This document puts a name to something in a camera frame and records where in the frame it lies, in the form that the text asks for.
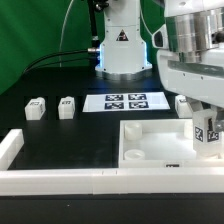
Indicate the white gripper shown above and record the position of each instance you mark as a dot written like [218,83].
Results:
[202,81]

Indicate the white square tabletop part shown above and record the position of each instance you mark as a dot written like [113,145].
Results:
[166,143]

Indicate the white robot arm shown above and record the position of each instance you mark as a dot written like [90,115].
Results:
[190,49]

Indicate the white U-shaped fence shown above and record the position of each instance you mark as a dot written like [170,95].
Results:
[101,181]

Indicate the white sheet with markers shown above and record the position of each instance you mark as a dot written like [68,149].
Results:
[126,102]

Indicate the green backdrop curtain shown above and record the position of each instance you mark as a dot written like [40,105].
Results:
[30,29]

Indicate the black post behind robot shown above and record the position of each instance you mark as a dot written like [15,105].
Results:
[94,35]

